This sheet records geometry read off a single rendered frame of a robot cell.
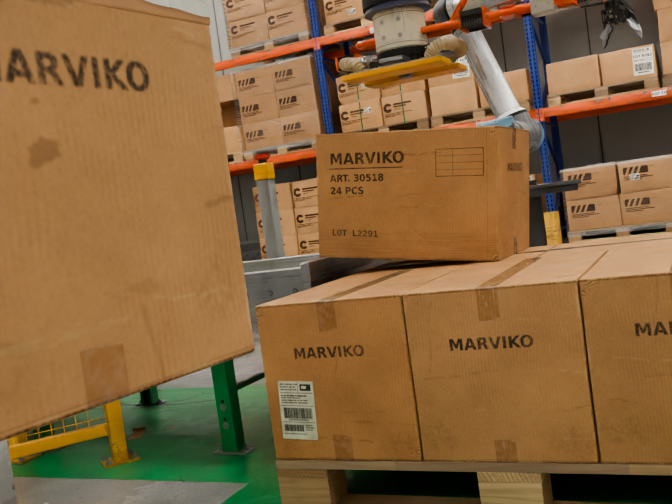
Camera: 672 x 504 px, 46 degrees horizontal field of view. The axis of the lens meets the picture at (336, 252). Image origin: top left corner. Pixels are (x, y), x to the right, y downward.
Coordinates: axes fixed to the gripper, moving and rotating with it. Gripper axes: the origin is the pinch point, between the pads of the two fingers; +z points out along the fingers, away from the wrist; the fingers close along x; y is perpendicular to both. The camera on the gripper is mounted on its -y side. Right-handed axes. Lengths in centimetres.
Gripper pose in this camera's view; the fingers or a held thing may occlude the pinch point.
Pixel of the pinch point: (623, 44)
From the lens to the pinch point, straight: 331.9
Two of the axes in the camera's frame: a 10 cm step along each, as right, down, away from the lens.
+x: 7.1, -0.8, -7.0
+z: 1.9, 9.8, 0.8
